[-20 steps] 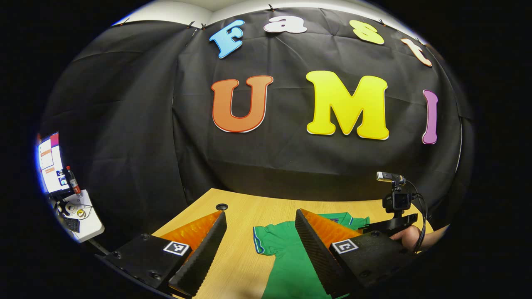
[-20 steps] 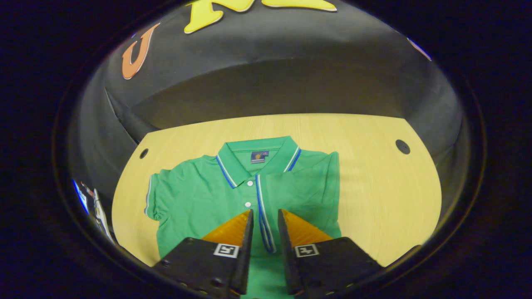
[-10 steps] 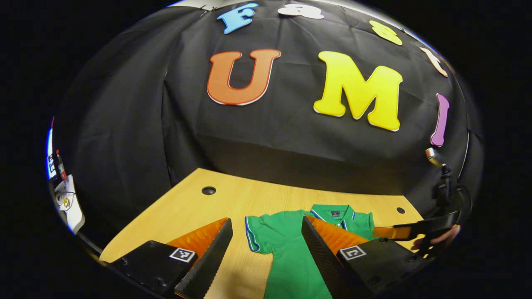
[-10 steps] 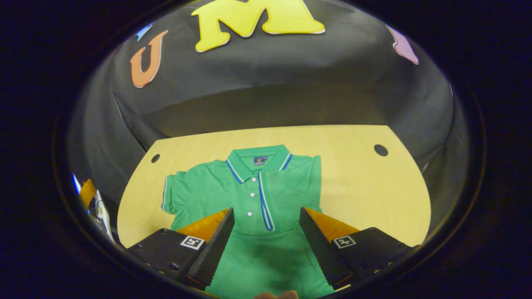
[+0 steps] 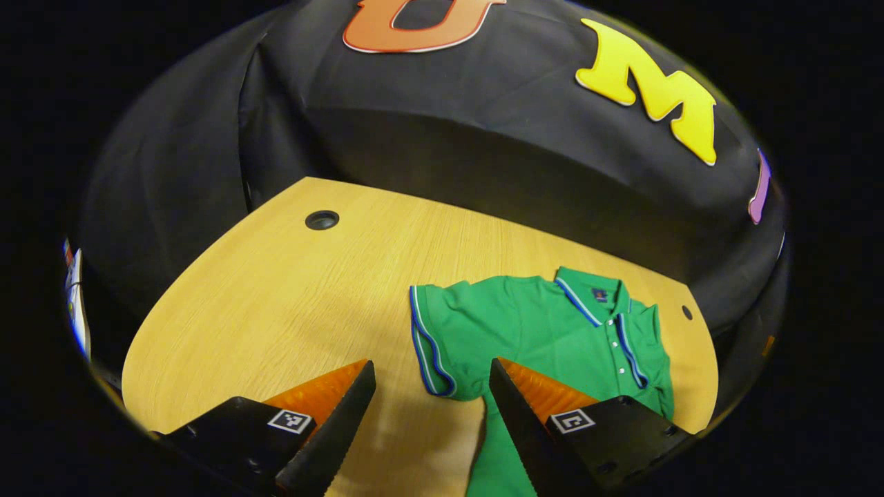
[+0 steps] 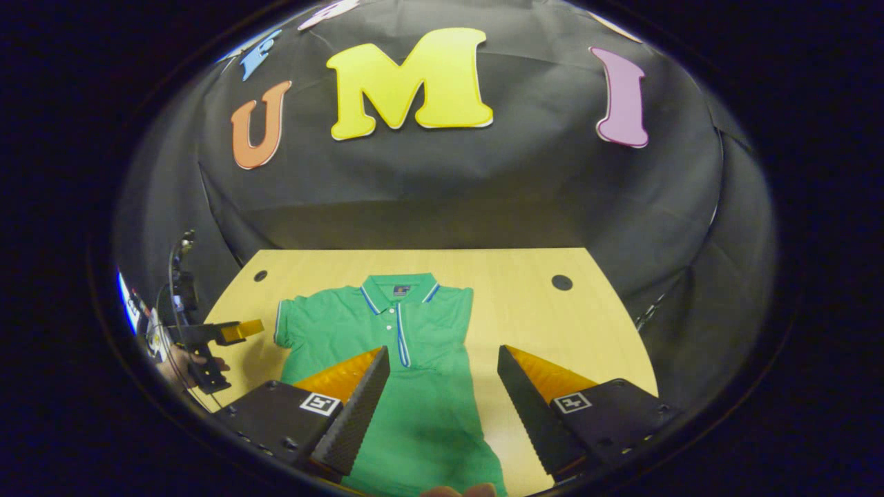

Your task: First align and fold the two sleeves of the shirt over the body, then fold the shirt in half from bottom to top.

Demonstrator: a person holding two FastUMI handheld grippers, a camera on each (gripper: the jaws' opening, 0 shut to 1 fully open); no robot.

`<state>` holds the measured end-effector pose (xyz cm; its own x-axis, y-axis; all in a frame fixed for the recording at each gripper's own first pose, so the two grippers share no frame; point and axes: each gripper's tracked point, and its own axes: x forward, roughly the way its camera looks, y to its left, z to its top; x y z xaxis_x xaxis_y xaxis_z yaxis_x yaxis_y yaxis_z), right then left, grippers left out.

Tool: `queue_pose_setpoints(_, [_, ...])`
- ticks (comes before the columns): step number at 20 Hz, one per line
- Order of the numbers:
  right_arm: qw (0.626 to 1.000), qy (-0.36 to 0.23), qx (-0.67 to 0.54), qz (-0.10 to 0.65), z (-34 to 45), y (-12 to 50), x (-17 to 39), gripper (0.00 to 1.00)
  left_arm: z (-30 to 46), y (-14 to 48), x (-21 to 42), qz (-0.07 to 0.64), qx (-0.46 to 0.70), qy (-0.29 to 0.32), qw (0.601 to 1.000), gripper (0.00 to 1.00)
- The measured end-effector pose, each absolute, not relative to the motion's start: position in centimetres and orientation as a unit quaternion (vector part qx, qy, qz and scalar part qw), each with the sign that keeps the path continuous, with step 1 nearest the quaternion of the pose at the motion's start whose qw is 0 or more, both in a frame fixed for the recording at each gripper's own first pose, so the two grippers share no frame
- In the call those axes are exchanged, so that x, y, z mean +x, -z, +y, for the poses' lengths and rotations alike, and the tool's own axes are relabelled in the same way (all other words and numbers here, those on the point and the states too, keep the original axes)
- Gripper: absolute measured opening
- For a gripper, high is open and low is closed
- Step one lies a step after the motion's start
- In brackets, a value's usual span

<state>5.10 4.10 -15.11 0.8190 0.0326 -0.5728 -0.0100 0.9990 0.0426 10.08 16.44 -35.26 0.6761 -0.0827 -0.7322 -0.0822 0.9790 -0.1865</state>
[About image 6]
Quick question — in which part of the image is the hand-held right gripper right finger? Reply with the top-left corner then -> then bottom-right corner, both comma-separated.
497,345 -> 681,483

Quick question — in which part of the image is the green T-shirt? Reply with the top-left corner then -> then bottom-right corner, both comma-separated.
274,273 -> 508,497

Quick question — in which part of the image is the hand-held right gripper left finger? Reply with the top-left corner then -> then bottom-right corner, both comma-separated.
213,347 -> 390,483

